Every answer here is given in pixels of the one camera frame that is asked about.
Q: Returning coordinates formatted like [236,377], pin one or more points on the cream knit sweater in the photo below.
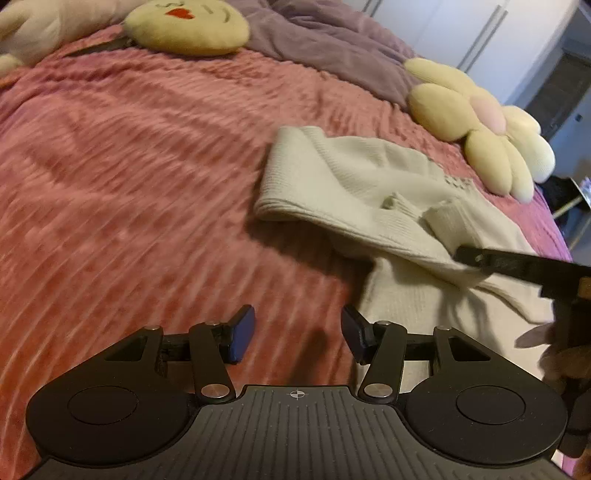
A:
[369,184]

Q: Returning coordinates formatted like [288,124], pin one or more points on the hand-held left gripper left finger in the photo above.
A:
[242,334]

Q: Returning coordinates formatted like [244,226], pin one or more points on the person's right hand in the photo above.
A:
[561,362]

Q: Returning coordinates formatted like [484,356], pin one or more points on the cream flower pillow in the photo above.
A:
[485,143]

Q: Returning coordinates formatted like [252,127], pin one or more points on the pale pink plush toy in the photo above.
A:
[41,27]

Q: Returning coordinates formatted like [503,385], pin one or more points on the white wardrobe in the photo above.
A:
[461,32]

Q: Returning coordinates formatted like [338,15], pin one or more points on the light wooden side stand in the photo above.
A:
[577,207]

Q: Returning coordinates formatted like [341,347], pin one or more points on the yellow kissing face pillow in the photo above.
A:
[184,30]

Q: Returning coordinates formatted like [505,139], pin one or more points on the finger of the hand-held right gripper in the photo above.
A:
[508,263]

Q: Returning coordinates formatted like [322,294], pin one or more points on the purple blanket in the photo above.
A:
[323,41]

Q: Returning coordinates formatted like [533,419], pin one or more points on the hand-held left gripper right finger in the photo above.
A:
[353,332]

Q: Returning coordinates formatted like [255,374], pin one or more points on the pink ribbed blanket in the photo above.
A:
[138,184]

